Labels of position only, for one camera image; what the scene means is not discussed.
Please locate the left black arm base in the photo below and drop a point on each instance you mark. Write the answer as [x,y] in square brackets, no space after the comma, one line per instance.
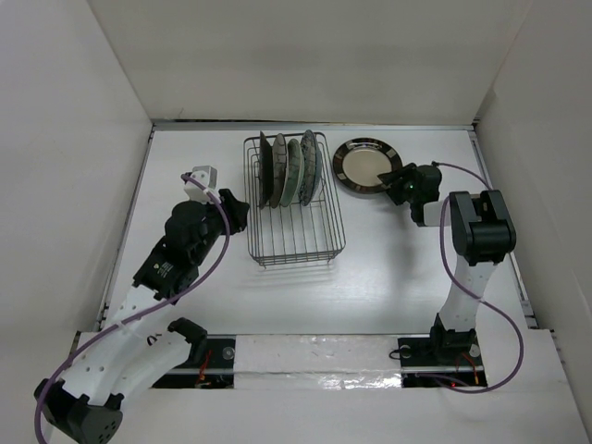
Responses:
[220,352]

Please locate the metal rail bar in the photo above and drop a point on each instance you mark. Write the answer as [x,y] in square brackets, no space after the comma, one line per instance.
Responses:
[407,369]

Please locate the black striped rim plate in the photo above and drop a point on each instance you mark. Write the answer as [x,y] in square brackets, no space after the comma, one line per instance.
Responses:
[358,162]

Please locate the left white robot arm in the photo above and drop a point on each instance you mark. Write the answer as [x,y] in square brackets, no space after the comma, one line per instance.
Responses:
[86,397]

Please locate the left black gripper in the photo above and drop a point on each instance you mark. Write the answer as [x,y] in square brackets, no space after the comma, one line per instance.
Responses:
[236,211]

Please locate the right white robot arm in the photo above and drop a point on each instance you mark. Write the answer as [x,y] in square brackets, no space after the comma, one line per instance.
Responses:
[482,235]

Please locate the brown rimmed cream plate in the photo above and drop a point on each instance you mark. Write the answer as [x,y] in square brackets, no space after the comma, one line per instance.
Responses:
[266,170]

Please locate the teal flower plate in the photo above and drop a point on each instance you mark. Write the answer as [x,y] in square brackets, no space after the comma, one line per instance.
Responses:
[293,174]

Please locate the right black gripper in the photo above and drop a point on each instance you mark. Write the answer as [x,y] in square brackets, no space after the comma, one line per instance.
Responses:
[407,173]

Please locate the tree pattern cream plate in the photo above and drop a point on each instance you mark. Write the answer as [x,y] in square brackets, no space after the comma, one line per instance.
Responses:
[280,159]

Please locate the blue floral pattern plate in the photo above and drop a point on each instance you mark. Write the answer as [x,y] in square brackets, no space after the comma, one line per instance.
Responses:
[312,167]

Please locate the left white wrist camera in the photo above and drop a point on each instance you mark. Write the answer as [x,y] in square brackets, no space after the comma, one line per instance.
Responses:
[200,184]

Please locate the grey wire dish rack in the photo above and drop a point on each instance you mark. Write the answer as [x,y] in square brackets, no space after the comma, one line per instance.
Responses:
[295,233]

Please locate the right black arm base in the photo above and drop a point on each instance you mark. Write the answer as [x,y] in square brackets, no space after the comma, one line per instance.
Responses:
[415,351]

